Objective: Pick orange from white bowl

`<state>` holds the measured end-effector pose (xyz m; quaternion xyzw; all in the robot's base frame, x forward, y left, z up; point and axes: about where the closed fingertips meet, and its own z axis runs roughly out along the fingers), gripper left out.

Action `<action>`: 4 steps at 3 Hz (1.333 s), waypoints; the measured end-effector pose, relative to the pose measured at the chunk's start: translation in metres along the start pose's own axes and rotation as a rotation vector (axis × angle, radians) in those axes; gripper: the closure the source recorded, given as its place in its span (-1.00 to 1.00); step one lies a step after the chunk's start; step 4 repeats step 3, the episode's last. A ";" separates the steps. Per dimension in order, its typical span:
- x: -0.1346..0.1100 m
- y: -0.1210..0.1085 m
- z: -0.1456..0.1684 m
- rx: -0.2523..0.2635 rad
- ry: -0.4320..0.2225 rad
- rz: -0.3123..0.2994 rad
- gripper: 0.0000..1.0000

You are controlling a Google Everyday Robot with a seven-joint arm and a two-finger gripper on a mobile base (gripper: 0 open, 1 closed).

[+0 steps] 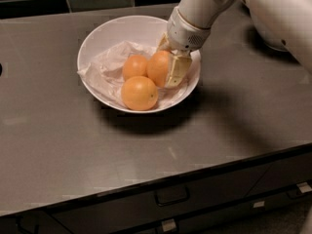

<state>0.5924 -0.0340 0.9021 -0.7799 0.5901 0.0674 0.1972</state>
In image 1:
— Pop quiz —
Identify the white bowl with red fruit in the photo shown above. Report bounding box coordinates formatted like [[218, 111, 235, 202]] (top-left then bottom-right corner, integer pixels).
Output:
[[251, 10, 287, 52]]

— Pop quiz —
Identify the large white bowl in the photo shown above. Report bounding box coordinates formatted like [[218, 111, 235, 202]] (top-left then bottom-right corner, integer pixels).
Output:
[[76, 15, 202, 114]]

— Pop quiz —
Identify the dark lower drawer front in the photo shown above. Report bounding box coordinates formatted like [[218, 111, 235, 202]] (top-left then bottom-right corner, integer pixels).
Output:
[[111, 181, 312, 234]]

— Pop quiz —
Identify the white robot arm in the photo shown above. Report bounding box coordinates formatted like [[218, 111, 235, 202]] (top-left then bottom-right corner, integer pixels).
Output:
[[158, 0, 312, 88]]

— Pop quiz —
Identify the orange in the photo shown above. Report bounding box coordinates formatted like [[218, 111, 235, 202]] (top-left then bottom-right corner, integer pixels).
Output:
[[122, 55, 147, 81], [121, 76, 158, 111], [146, 51, 171, 88]]

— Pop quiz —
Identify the dark upper drawer front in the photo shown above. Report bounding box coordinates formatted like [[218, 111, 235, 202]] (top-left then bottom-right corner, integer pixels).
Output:
[[55, 166, 266, 234]]

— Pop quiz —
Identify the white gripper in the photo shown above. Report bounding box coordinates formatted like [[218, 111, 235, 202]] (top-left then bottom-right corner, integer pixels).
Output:
[[157, 7, 211, 88]]

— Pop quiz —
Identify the black drawer handle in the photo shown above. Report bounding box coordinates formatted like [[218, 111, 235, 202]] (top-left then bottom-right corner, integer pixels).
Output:
[[154, 186, 190, 207]]

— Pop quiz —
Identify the dark drawer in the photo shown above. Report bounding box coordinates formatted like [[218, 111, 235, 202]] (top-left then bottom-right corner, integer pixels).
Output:
[[55, 166, 266, 234], [111, 181, 312, 234], [245, 151, 312, 198]]

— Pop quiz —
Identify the dark right drawer front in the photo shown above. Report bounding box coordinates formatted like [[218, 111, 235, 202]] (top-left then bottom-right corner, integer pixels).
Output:
[[245, 151, 312, 198]]

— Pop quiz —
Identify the crumpled white paper liner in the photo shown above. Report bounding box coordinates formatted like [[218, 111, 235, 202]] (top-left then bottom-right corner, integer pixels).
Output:
[[77, 41, 189, 113]]

